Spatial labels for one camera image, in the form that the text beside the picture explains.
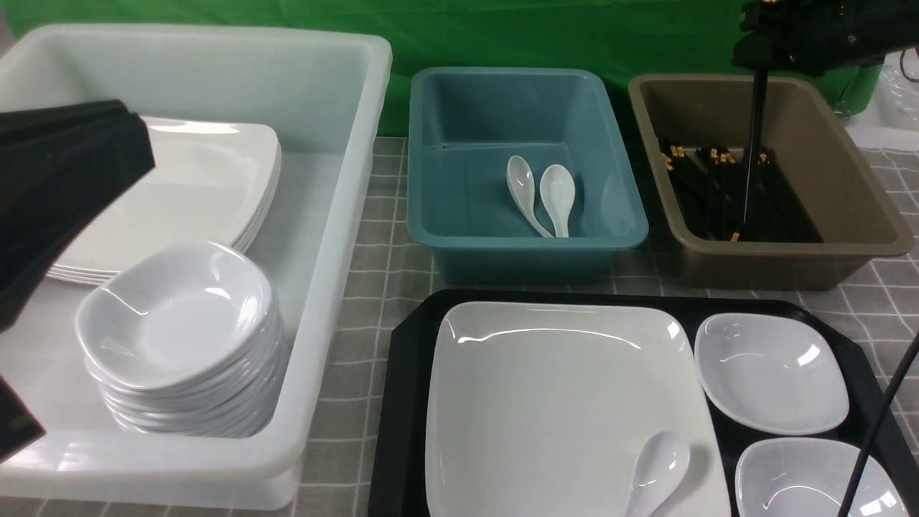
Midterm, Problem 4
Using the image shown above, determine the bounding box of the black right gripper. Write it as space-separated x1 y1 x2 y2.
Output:
732 1 918 76

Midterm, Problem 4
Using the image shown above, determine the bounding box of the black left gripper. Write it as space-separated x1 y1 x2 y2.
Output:
1 99 155 332

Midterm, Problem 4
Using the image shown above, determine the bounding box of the black chopstick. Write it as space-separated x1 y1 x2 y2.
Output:
741 67 768 228

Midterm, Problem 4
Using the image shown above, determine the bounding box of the white square bowl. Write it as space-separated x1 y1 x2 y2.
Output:
734 437 917 516
694 313 850 436

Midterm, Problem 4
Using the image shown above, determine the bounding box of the black chopstick foreground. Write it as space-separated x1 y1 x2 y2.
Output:
837 333 919 516

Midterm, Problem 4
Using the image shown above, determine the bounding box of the white ceramic spoon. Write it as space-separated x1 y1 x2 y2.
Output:
624 431 691 516

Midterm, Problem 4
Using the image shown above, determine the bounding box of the large white square plate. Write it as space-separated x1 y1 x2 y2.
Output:
424 301 732 516

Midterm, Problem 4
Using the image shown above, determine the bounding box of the top stacked square plate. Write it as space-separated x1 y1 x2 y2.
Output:
55 116 282 271

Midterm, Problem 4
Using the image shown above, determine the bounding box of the stacked square plate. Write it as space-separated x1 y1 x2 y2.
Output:
45 181 279 286
46 153 283 286
45 210 267 286
55 116 282 271

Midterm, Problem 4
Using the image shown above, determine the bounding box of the bottom stacked square plate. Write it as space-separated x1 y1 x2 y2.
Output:
45 210 267 286

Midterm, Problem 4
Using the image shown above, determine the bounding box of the brown plastic bin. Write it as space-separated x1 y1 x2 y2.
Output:
629 73 913 291

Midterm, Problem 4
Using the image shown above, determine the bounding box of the black chopsticks pile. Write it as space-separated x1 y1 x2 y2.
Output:
659 139 823 244

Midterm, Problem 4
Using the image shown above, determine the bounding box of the green backdrop cloth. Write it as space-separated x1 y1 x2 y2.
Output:
0 0 884 137

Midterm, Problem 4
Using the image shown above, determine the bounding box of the top stacked white bowl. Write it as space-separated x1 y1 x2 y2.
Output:
73 240 278 393

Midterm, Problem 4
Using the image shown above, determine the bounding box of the stack of white bowls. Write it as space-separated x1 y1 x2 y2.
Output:
83 310 290 439

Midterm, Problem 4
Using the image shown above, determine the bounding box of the large white plastic bin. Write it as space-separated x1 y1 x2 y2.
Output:
1 24 393 510

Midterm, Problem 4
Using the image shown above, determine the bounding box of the white spoon right in bin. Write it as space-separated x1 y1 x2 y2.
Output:
539 164 577 238

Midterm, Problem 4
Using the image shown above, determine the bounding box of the white spoon in bin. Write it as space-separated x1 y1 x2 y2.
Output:
539 164 577 238
506 156 554 238

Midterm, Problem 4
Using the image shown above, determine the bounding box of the white spoon left in bin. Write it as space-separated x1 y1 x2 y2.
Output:
506 156 554 238

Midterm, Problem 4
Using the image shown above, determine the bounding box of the black serving tray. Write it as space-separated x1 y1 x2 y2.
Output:
368 290 918 516

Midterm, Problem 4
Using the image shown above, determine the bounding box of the grey checked tablecloth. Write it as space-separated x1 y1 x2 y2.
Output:
2 138 917 516

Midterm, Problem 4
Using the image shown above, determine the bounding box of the teal plastic bin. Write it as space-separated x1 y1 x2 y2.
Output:
407 67 649 286

